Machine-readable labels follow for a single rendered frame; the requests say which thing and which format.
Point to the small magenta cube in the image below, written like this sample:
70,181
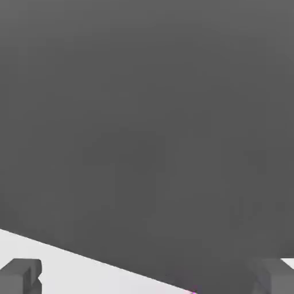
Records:
193,291

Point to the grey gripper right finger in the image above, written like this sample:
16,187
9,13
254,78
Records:
279,279

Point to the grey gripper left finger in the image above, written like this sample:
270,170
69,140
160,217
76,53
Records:
17,278

